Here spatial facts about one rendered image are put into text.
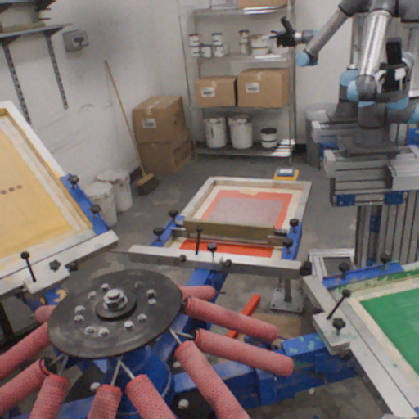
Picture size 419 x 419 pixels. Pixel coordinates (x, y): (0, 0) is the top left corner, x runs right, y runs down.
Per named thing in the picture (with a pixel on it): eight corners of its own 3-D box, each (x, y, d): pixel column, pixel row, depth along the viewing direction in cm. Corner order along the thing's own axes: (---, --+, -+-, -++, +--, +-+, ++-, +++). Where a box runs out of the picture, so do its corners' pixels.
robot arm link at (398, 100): (378, 104, 166) (380, 75, 161) (409, 105, 161) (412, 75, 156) (374, 110, 160) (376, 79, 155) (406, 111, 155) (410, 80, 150)
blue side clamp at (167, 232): (177, 225, 205) (175, 213, 202) (186, 226, 204) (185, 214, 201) (150, 261, 180) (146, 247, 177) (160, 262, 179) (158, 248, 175)
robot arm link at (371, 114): (360, 118, 200) (362, 88, 194) (390, 119, 195) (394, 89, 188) (354, 125, 191) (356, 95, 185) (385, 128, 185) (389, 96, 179)
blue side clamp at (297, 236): (290, 235, 191) (290, 222, 188) (302, 236, 189) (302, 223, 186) (279, 275, 165) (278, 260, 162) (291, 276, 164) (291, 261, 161)
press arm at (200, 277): (202, 269, 163) (200, 259, 161) (217, 271, 162) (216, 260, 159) (186, 299, 148) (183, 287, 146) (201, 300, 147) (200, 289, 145)
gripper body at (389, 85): (405, 92, 136) (410, 83, 145) (404, 65, 132) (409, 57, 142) (380, 95, 140) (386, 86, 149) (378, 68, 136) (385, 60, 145)
